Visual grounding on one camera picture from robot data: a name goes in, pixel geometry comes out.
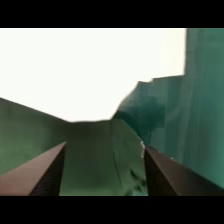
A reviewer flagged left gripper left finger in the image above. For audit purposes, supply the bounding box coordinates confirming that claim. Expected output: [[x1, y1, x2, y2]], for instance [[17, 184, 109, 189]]
[[0, 141, 67, 197]]

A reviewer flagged white T-shirt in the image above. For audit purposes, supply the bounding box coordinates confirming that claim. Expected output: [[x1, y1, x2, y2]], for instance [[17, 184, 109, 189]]
[[0, 27, 187, 197]]

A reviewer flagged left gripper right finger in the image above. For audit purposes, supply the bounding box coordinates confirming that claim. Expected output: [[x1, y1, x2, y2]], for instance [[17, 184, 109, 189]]
[[143, 145, 224, 197]]

